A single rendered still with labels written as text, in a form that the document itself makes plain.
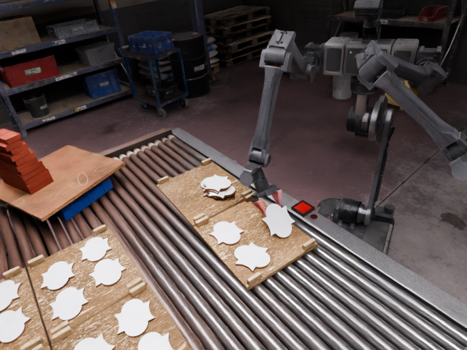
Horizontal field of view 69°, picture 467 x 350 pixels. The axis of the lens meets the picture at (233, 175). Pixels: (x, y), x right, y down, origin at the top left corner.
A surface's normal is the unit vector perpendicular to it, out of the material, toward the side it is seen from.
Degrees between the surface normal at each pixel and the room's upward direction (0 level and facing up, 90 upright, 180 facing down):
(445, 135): 87
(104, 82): 90
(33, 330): 0
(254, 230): 0
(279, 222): 44
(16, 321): 0
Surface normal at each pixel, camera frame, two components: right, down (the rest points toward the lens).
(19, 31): 0.81, 0.29
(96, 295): -0.09, -0.82
